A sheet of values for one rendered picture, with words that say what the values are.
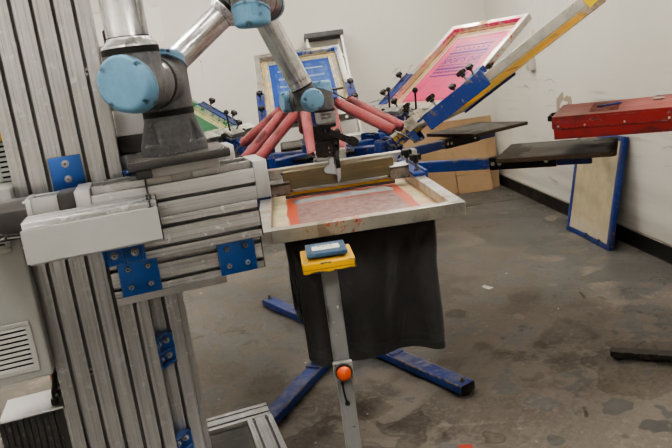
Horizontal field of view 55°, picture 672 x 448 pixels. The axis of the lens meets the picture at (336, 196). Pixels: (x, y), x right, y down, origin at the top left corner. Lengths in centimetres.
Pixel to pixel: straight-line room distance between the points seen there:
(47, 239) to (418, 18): 557
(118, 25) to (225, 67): 509
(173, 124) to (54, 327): 61
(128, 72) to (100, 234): 33
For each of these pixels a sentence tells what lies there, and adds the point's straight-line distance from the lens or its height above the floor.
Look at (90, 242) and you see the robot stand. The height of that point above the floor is 112.
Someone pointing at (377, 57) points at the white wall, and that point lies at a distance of 653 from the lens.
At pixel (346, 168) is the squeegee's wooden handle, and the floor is 104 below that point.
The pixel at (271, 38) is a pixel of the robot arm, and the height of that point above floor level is 152.
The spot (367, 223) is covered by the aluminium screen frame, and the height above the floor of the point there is 97.
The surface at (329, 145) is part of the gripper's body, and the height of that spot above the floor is 113.
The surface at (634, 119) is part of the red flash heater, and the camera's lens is 262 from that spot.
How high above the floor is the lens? 140
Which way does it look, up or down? 11 degrees down
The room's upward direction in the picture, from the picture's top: 8 degrees counter-clockwise
